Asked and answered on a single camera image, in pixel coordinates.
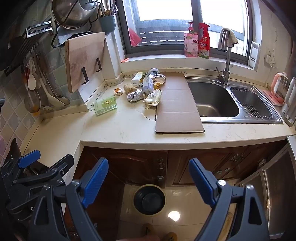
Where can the red spatula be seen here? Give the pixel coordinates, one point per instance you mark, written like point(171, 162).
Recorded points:
point(24, 73)

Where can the white rectangular holder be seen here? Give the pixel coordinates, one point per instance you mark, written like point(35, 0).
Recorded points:
point(254, 55)

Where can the brown wooden cabinet door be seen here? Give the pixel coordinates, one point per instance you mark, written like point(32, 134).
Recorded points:
point(266, 150)
point(196, 155)
point(129, 166)

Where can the dark framed window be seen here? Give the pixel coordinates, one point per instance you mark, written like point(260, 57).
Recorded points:
point(161, 37)

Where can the black slatted rack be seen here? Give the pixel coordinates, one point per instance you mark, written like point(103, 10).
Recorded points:
point(20, 53)

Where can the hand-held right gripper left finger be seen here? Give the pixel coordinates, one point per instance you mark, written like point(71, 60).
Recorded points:
point(96, 180)

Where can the pink electric kettle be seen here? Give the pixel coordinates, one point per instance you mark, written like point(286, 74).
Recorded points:
point(278, 88)

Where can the stainless steel appliance door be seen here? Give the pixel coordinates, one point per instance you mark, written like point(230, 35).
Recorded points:
point(279, 185)

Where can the round dark trash bin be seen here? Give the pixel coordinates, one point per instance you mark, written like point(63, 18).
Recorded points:
point(149, 199)

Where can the white wall outlet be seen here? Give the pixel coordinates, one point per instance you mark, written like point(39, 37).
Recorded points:
point(270, 59)

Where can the wooden cutting board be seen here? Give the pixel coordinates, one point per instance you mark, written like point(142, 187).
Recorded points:
point(83, 53)

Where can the stainless steel double sink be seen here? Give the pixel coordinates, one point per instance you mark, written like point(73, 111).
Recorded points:
point(212, 99)

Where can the orange and white scrap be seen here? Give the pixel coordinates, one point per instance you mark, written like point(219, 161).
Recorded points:
point(118, 91)

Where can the bundle of kitchen utensils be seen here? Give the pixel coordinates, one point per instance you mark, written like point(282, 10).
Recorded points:
point(108, 9)

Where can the brown cardboard sheet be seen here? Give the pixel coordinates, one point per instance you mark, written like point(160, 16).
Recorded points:
point(178, 104)

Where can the white and blue carton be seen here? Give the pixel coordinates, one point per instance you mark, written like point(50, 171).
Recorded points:
point(148, 84)

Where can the crumpled clear plastic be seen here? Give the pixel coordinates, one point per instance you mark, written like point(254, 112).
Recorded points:
point(153, 71)

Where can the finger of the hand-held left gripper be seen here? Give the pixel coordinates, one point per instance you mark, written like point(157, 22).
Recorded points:
point(57, 165)
point(29, 158)

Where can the white countertop appliance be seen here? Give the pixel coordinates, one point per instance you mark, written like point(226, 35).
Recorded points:
point(289, 109)

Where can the metal mesh strainer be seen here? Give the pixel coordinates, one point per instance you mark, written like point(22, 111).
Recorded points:
point(32, 100)

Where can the white cardboard box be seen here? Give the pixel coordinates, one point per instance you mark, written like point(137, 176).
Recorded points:
point(137, 80)

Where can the grey dish cloth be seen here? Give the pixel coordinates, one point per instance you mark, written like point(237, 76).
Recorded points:
point(231, 38)

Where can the green printed packet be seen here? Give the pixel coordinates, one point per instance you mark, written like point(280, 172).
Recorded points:
point(105, 105)

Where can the white ladle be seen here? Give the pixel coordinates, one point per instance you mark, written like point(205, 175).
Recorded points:
point(55, 99)

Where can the grey-blue utensil holder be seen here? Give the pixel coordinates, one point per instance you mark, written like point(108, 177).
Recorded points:
point(108, 24)

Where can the white dish brush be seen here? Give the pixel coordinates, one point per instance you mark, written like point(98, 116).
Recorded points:
point(46, 108)

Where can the green and yellow box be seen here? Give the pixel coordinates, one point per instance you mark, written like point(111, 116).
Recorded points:
point(145, 74)

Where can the yellow slipper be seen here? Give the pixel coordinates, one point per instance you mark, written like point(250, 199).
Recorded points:
point(148, 229)
point(170, 236)

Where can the steel knife rack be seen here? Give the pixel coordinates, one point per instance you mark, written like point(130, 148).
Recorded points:
point(38, 27)

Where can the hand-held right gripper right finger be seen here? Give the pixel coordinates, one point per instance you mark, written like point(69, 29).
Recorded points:
point(201, 180)

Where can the red cloth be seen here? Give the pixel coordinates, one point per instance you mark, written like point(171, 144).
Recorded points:
point(134, 37)

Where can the white hanging spoon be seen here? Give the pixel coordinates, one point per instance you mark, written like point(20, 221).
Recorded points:
point(31, 82)

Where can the steel kitchen faucet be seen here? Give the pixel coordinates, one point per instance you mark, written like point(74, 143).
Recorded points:
point(227, 60)

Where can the orange tag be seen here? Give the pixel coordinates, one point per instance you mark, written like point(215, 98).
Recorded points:
point(124, 60)

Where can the crumpled white wrapper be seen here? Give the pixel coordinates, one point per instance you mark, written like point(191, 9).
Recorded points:
point(153, 98)

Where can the red spray bottle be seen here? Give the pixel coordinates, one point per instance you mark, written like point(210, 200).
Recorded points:
point(204, 44)

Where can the stainless steel pot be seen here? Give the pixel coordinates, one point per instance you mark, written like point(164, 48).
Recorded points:
point(74, 14)

